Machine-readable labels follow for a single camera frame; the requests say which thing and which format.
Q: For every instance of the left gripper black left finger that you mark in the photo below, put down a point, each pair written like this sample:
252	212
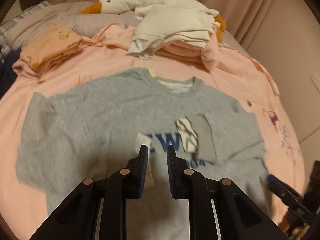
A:
96	209

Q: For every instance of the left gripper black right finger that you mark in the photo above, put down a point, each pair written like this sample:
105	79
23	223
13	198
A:
218	209

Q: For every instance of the grey sweatshirt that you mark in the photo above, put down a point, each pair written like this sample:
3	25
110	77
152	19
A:
92	131

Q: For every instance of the pink printed bed cover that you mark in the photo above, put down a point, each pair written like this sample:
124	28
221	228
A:
238	75

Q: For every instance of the folded pink garment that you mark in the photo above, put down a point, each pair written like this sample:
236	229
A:
207	56

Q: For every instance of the dark navy garment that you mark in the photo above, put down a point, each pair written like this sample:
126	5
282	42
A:
7	75

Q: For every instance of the folded orange garment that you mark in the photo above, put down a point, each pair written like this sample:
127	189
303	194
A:
55	44

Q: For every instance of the grey purple pillow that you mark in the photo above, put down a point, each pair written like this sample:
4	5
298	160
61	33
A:
24	29

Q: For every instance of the white goose plush toy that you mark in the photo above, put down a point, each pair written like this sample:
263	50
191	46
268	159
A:
122	6

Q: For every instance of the white wall socket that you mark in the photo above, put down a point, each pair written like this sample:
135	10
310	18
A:
316	80

